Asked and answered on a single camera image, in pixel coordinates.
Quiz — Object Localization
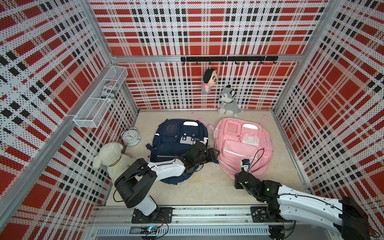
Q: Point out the navy blue backpack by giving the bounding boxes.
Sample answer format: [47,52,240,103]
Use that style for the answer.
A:
[145,118,220,185]

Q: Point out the pink school backpack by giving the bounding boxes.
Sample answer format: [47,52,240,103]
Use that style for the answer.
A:
[192,113,274,179]

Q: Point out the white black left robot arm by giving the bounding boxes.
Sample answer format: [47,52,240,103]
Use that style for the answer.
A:
[114,142,220,224]

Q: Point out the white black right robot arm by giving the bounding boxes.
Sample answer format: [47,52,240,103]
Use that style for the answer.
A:
[235,170,371,240]

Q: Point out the grey white husky plush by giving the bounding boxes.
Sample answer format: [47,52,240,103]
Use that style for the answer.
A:
[218,85,243,118]

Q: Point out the white alarm clock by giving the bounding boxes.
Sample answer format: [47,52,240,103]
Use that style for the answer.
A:
[121,128,141,147]

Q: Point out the cartoon boy doll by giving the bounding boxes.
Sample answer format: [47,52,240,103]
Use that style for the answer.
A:
[202,69,219,94]

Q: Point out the cream teddy bear plush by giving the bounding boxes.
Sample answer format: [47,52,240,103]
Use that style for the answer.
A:
[92,142,137,184]

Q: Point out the green circuit board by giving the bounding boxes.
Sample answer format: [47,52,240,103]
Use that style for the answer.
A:
[129,226,159,235]

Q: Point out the striped can on shelf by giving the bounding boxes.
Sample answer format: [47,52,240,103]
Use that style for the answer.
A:
[101,80,118,103]

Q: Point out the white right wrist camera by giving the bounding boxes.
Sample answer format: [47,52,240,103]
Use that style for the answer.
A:
[241,159,251,173]

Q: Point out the black wall hook rail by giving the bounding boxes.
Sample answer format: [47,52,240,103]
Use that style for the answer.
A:
[181,56,279,63]

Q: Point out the white wire mesh shelf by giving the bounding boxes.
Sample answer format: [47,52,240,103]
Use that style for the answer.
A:
[74,66,128,129]

